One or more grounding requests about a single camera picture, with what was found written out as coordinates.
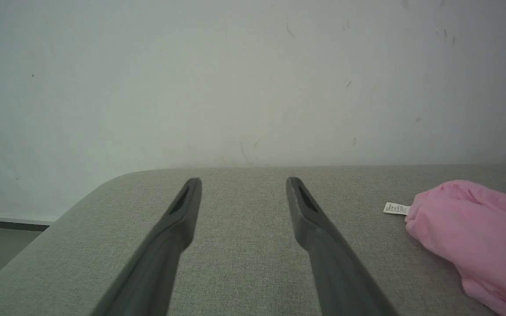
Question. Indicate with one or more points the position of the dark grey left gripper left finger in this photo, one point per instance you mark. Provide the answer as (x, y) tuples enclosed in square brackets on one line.
[(165, 245)]

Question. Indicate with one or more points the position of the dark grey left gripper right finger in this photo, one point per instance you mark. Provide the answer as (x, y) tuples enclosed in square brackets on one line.
[(327, 259)]

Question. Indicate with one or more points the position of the pink garment with white label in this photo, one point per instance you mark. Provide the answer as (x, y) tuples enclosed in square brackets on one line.
[(477, 232)]

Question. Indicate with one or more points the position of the dark grey baseboard strip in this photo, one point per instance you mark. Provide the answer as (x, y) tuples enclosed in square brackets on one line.
[(7, 224)]

